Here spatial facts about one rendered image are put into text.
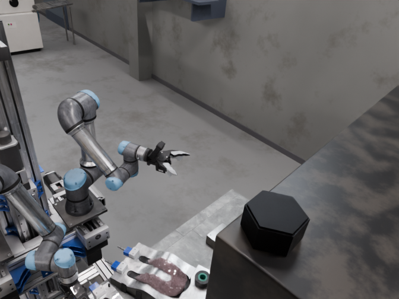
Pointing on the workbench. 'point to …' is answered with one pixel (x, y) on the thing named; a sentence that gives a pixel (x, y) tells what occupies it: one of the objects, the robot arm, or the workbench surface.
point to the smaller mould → (214, 235)
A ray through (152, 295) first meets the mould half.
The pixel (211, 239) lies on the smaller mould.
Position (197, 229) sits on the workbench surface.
